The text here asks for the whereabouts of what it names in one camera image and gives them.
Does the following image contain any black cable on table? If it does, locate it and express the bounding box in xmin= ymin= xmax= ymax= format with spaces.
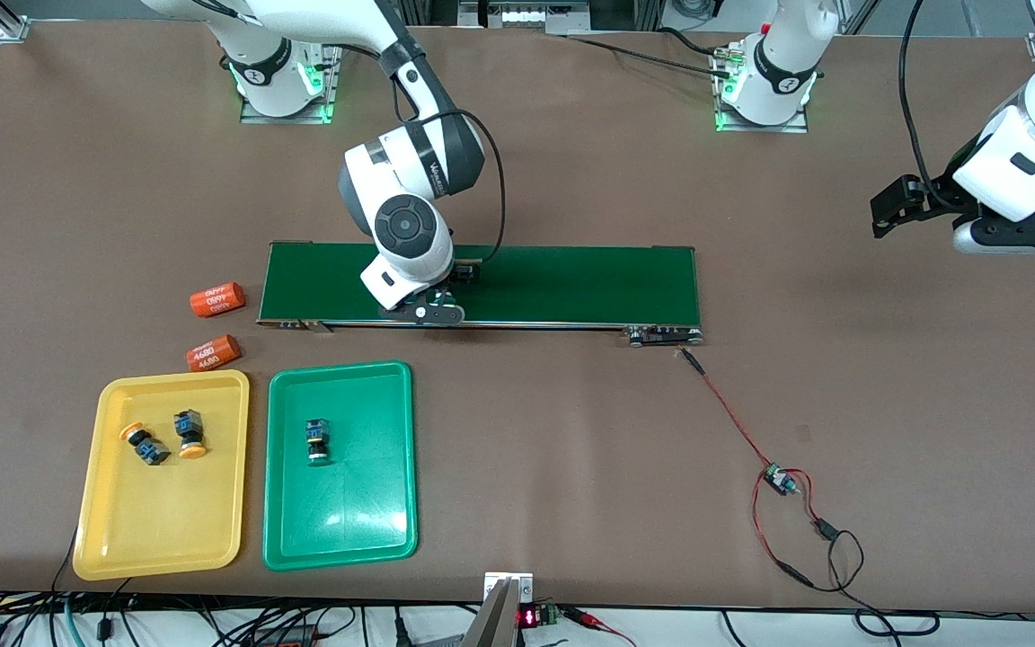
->
xmin=562 ymin=25 xmax=739 ymax=77

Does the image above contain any red clip lead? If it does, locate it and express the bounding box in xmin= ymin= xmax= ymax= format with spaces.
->
xmin=562 ymin=607 xmax=637 ymax=647

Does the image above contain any green conveyor belt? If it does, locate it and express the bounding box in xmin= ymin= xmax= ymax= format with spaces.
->
xmin=257 ymin=241 xmax=705 ymax=348

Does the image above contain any silver metal clamp bracket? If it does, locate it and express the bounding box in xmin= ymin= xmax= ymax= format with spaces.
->
xmin=464 ymin=572 xmax=535 ymax=647

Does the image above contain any red black motor cable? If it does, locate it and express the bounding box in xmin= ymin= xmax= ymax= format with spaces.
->
xmin=681 ymin=349 xmax=774 ymax=473

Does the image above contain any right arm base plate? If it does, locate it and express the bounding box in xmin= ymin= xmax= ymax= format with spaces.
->
xmin=241 ymin=25 xmax=345 ymax=125

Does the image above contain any yellow push button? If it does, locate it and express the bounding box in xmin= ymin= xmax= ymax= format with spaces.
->
xmin=173 ymin=410 xmax=209 ymax=460
xmin=119 ymin=422 xmax=172 ymax=467

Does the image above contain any orange cylinder 4680 print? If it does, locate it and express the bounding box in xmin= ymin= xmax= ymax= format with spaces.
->
xmin=186 ymin=334 xmax=242 ymax=373
xmin=190 ymin=282 xmax=246 ymax=319

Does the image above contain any yellow plastic tray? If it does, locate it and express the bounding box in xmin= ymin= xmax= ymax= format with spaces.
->
xmin=73 ymin=369 xmax=251 ymax=581

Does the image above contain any red wire with black connector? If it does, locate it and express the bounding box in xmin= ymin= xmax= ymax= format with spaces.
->
xmin=787 ymin=469 xmax=840 ymax=542
xmin=752 ymin=474 xmax=817 ymax=589

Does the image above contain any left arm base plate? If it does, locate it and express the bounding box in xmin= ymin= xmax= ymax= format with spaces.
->
xmin=713 ymin=40 xmax=810 ymax=134

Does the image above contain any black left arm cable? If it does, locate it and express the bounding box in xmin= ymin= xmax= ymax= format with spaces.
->
xmin=898 ymin=0 xmax=968 ymax=209

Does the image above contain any black power cable loop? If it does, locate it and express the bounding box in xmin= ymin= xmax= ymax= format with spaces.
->
xmin=809 ymin=528 xmax=941 ymax=637

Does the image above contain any white labelled device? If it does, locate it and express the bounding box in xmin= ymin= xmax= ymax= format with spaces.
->
xmin=456 ymin=0 xmax=592 ymax=35

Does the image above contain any green plastic tray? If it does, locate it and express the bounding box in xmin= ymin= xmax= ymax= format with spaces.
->
xmin=262 ymin=360 xmax=419 ymax=572

